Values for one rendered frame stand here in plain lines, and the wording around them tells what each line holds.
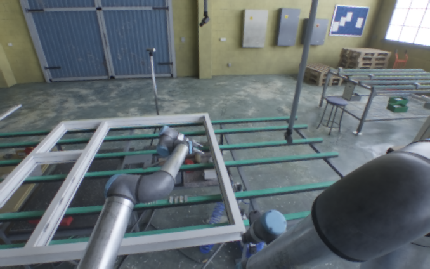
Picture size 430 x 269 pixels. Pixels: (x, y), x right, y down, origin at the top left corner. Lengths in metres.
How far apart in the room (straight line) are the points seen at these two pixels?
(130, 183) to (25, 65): 7.93
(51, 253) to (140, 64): 6.56
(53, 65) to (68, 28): 1.21
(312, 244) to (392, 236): 0.13
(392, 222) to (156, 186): 0.79
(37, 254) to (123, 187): 0.57
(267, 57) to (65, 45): 6.29
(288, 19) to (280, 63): 1.41
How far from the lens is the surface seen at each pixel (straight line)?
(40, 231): 1.46
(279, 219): 0.88
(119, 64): 7.55
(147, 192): 0.94
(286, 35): 7.87
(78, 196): 2.10
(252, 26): 7.44
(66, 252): 1.31
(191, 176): 2.00
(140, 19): 7.28
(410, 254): 0.51
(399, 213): 0.35
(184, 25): 7.28
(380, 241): 0.37
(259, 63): 7.91
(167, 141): 1.48
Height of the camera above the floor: 1.89
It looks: 30 degrees down
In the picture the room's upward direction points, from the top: 1 degrees clockwise
